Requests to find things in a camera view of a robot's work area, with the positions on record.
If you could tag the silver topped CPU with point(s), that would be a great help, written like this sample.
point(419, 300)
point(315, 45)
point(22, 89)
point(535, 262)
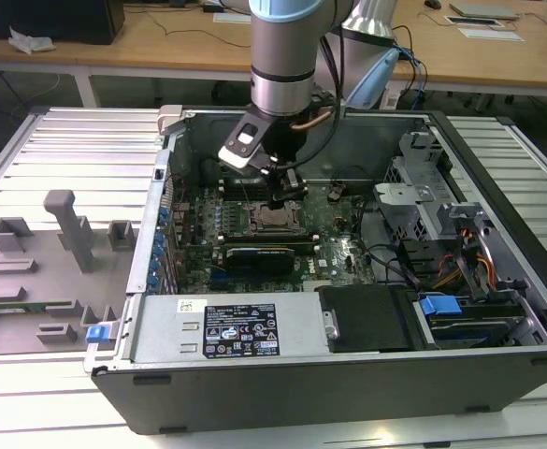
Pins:
point(275, 218)

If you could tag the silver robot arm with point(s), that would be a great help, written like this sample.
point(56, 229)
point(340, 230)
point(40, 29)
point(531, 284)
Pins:
point(280, 47)

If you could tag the black RAM slot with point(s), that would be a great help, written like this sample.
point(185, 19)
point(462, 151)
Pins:
point(268, 244)
point(235, 196)
point(268, 236)

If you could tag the CPU socket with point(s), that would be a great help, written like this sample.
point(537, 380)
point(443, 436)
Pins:
point(254, 229)

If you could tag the blue expansion slot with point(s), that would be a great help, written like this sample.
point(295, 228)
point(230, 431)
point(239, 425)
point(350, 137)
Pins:
point(219, 280)

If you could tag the black drive cover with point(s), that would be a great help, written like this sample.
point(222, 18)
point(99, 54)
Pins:
point(366, 318)

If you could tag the pale blue teach pendant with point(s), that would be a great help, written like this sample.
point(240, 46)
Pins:
point(371, 79)

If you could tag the black graphics card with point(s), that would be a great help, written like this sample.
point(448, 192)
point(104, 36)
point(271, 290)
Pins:
point(259, 262)

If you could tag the white flat box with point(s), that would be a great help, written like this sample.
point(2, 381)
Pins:
point(233, 18)

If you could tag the green motherboard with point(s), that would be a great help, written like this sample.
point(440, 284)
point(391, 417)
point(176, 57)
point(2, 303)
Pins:
point(338, 262)

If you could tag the blue expansion card clip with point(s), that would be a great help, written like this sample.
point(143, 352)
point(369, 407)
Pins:
point(164, 215)
point(152, 282)
point(154, 268)
point(157, 254)
point(159, 240)

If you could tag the metal drive cage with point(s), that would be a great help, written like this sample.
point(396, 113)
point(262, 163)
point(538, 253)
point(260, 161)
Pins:
point(413, 206)

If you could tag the black power adapter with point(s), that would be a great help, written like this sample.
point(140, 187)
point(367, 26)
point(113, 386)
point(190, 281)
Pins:
point(212, 8)

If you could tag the long wooden desk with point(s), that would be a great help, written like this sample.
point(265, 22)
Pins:
point(161, 51)

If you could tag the black mouse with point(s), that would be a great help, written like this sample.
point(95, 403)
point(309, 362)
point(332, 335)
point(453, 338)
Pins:
point(432, 3)

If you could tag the silver power supply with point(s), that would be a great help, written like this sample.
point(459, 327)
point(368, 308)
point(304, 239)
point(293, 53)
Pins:
point(170, 327)

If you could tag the white keyboard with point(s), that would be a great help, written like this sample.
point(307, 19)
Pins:
point(474, 21)

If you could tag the hard disk in blue carrier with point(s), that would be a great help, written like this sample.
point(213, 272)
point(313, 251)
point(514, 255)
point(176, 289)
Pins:
point(439, 308)

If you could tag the white paper sheet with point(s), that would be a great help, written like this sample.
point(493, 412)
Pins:
point(490, 34)

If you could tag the silver laptop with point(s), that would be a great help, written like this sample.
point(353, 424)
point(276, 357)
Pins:
point(483, 10)

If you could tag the black and grey PC case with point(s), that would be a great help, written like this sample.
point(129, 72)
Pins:
point(301, 397)

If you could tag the black computer tower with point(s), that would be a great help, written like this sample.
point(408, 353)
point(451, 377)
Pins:
point(44, 18)

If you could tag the blue case latch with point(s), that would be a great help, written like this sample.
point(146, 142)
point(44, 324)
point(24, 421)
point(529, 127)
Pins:
point(96, 335)

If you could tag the white crumpled paper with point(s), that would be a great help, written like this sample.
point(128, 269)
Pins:
point(30, 41)

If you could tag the grey parts rack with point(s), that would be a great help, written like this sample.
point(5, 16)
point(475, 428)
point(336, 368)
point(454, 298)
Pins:
point(44, 285)

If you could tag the green RAM stick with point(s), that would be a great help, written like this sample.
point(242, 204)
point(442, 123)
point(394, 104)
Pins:
point(16, 307)

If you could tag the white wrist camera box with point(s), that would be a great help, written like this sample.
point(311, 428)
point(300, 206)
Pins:
point(242, 145)

